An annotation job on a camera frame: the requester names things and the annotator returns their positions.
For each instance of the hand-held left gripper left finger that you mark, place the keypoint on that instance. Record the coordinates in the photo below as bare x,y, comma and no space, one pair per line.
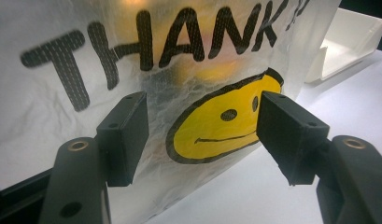
123,140

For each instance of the white plastic bin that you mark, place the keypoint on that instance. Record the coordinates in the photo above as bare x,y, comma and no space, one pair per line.
350,40

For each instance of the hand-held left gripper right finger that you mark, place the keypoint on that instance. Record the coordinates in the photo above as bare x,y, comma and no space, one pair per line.
288,137

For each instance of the white paper table cover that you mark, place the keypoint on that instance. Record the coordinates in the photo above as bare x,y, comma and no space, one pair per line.
241,193

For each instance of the clear smiley print plastic bag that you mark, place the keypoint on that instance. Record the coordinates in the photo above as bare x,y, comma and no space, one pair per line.
39,124

